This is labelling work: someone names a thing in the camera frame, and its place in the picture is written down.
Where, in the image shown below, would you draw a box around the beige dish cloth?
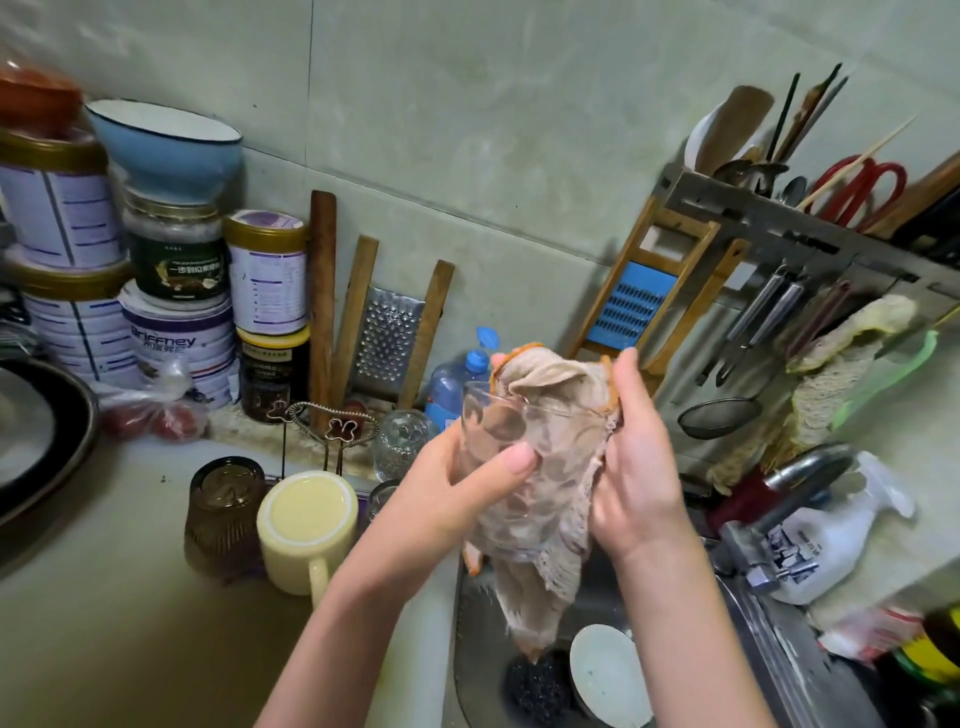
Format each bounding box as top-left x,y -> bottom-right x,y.
460,343 -> 624,662

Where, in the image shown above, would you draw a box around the metal faucet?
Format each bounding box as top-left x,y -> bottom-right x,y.
708,442 -> 860,587

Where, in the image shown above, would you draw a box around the red container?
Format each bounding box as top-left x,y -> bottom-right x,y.
708,472 -> 789,534

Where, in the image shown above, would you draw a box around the white plate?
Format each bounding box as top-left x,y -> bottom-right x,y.
567,622 -> 657,728

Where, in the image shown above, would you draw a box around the brown bowl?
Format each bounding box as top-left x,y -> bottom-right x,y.
0,63 -> 87,141

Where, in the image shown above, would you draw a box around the black handled knife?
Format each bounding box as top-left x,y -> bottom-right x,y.
897,187 -> 960,257

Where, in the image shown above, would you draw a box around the black wok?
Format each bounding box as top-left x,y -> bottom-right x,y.
0,322 -> 104,530

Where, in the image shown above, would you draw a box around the small blue water bottle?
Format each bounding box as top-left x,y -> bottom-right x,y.
421,327 -> 504,437

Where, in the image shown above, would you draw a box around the person's left hand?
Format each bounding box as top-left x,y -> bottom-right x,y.
342,424 -> 542,609

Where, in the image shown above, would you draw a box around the wooden scoop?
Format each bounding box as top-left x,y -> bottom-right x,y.
693,84 -> 779,179

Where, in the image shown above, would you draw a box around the dark bottle with yellow label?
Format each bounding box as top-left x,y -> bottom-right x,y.
892,604 -> 960,692

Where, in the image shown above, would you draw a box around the steel pot lid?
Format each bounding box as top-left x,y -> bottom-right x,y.
0,367 -> 62,494

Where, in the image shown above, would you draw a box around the white spray bottle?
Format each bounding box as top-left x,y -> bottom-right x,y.
765,450 -> 918,608

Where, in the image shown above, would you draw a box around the black wire scourer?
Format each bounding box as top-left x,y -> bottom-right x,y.
502,648 -> 579,726

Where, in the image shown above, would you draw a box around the yellow mug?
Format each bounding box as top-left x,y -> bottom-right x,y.
255,469 -> 362,609

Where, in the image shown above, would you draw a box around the plastic bag with red contents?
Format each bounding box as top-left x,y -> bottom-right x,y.
97,360 -> 212,444

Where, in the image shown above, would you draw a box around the pink and white plastic bag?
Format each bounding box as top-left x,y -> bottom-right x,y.
817,603 -> 927,666

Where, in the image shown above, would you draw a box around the brown amber glass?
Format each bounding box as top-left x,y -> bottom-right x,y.
183,456 -> 272,585

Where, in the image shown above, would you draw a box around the bundle of dark chopsticks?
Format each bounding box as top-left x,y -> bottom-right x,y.
762,61 -> 852,189

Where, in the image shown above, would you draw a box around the mesh strainer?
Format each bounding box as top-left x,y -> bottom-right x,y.
676,285 -> 857,441

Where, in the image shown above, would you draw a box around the blue enamel bowl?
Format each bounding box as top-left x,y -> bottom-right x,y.
85,99 -> 245,207

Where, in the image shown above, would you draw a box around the person's right hand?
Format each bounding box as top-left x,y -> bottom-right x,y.
588,346 -> 704,569

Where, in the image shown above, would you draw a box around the metal peeler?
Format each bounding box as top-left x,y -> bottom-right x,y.
712,273 -> 815,392
693,262 -> 789,389

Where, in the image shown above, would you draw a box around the wooden framed metal grater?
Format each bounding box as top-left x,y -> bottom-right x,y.
330,234 -> 458,414

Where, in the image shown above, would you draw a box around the dark metal ladle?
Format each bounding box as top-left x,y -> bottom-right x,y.
717,154 -> 789,197

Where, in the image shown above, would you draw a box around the metal wire cup rack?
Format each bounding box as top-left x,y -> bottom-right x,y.
277,397 -> 380,482

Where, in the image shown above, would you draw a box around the person's right forearm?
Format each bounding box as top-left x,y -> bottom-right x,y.
615,540 -> 782,728

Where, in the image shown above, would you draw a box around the wooden rolling pin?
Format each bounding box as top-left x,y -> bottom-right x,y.
307,189 -> 341,410

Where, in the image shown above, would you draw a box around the stack of labelled tin cans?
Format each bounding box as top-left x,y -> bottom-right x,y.
0,127 -> 314,425

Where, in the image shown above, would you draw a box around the stainless steel sink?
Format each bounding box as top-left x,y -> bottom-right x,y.
442,540 -> 887,728

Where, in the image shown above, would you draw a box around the bamboo skewer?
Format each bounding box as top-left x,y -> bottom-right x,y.
795,117 -> 920,212

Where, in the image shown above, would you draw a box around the small clear glass cup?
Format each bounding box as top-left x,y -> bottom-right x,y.
370,408 -> 441,485

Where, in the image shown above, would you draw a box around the brown handled knife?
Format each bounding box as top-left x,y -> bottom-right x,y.
862,150 -> 960,242

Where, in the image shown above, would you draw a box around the red handled scissors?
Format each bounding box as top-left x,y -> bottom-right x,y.
805,153 -> 911,234

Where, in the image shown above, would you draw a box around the wall mounted metal utensil rack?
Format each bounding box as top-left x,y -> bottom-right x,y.
649,162 -> 960,317

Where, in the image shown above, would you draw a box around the wooden slicer with blue blade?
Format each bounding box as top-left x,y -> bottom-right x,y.
565,195 -> 725,365

